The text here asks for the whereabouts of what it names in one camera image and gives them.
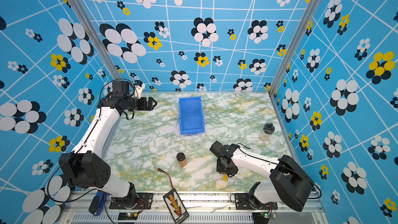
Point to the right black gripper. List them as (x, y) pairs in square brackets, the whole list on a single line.
[(218, 169)]

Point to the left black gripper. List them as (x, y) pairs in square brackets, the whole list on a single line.
[(150, 106)]

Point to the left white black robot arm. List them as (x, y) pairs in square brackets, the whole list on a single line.
[(85, 167)]

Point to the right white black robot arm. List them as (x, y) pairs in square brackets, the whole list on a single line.
[(288, 183)]

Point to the blue plastic bin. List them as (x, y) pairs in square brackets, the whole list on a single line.
[(191, 115)]

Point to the brown spice jar black lid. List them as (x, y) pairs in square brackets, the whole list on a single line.
[(181, 158)]

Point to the clear jar black lid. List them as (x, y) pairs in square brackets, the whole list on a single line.
[(267, 131)]

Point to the small circuit board right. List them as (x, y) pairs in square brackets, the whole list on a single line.
[(260, 218)]

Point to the small circuit board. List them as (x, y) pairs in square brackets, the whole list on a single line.
[(260, 218), (123, 217)]

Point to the blue black clamp tool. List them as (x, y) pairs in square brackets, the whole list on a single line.
[(97, 203)]

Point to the small circuit board left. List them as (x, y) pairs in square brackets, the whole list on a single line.
[(123, 217)]

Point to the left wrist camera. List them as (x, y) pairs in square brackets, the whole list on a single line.
[(138, 89)]

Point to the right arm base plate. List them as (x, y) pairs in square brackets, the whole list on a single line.
[(245, 201)]

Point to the aluminium front rail frame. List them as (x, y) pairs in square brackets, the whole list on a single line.
[(204, 207)]

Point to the black battery pack with cable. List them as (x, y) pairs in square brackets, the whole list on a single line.
[(174, 203)]

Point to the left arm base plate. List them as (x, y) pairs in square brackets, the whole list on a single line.
[(138, 201)]

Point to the left aluminium corner post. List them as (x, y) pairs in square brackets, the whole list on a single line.
[(82, 14)]

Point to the aluminium corner post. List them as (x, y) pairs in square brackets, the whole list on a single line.
[(295, 41), (82, 14)]

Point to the right aluminium corner post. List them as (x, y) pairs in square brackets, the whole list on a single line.
[(295, 41)]

